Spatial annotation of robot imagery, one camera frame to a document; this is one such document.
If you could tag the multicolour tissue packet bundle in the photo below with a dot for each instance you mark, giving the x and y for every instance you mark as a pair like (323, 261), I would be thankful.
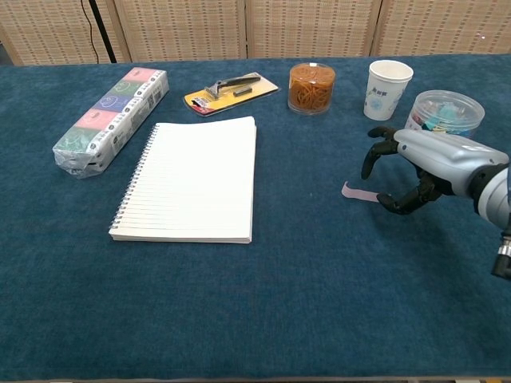
(116, 111)

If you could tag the black grey shaving razor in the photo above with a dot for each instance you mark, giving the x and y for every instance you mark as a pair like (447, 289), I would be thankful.
(233, 82)

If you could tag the clear jar of binder clips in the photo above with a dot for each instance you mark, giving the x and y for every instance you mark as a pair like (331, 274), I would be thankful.
(443, 113)

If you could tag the woven bamboo screen panel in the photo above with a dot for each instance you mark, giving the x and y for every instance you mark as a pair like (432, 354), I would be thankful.
(311, 26)
(179, 28)
(443, 24)
(48, 28)

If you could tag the white printed paper cup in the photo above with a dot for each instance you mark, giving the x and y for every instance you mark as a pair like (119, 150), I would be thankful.
(383, 95)

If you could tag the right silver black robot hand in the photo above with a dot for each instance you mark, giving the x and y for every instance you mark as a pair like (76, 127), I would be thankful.
(435, 153)

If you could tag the black stand pole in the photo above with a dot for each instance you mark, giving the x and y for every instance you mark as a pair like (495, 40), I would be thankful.
(101, 30)

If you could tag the blue velvet tablecloth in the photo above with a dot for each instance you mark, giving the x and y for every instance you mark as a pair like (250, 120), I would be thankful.
(279, 299)

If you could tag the clear jar of rubber bands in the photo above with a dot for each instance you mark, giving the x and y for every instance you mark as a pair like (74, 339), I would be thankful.
(311, 89)

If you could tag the yellow razor blister pack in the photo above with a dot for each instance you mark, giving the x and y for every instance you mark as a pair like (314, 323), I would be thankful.
(239, 97)

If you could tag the white spiral lined notebook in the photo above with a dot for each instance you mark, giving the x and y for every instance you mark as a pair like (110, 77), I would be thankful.
(191, 179)

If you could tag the pink paper slip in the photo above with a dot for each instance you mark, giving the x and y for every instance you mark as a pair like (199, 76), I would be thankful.
(359, 194)

